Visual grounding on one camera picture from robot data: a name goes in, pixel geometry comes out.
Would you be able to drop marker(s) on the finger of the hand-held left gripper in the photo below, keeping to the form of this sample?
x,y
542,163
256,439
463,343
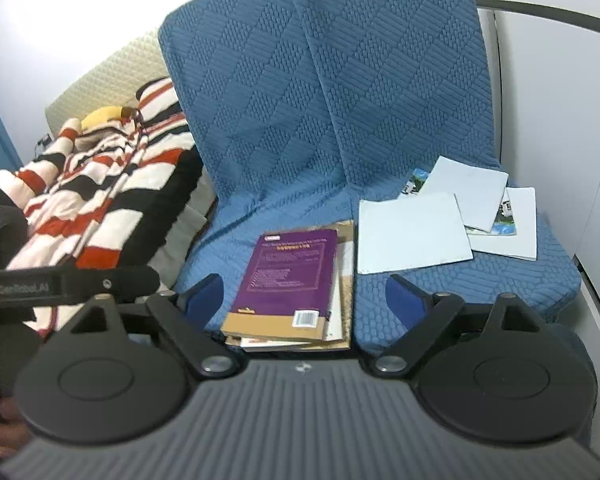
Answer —
x,y
55,285

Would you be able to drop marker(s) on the red white black striped garment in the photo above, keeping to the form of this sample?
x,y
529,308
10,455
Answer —
x,y
105,200

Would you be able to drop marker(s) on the beige textured cushion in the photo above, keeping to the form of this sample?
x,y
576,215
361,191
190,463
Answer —
x,y
110,75

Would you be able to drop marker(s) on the white and orange book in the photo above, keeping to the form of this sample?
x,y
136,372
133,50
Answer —
x,y
334,320

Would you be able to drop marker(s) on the person's left hand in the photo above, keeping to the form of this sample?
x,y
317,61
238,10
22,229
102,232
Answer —
x,y
7,430

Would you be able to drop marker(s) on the tan cover book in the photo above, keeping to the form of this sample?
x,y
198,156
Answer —
x,y
346,310

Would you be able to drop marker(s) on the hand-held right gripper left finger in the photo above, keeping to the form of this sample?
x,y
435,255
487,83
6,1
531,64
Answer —
x,y
205,300

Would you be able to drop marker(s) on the small dark plug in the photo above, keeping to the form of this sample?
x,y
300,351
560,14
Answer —
x,y
43,141

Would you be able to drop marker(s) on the yellow plush toy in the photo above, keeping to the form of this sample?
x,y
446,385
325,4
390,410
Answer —
x,y
102,116

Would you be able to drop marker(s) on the blue quilted sofa cover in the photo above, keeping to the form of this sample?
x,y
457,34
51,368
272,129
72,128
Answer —
x,y
280,110

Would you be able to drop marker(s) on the purple cover book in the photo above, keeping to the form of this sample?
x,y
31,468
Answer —
x,y
285,280

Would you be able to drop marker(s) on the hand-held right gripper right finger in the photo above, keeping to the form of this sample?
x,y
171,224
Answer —
x,y
405,305

